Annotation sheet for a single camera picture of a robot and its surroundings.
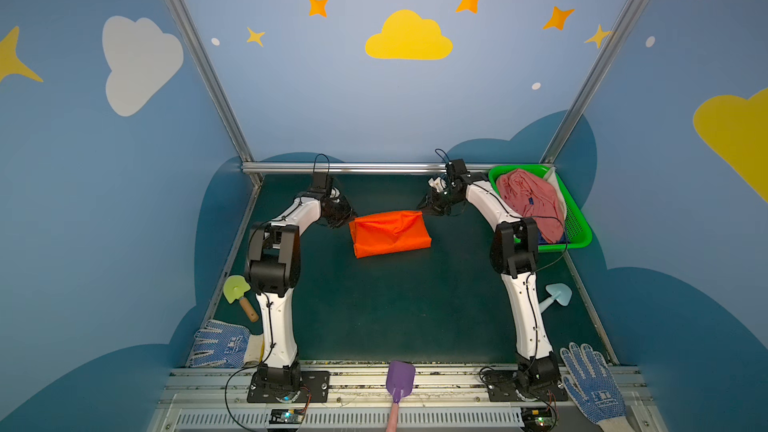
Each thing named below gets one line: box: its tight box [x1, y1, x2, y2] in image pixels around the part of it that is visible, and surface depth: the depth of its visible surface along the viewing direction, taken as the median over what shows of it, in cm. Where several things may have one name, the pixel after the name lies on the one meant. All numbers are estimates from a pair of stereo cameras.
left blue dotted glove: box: [186, 320, 251, 368], surface depth 82 cm
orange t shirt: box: [348, 210, 432, 259], surface depth 103 cm
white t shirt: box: [544, 167, 567, 221], surface depth 108 cm
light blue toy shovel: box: [539, 283, 572, 313], surface depth 91 cm
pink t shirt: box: [497, 169, 565, 244], surface depth 106 cm
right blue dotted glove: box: [560, 342, 630, 432], surface depth 76 cm
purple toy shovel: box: [385, 360, 416, 404], surface depth 77 cm
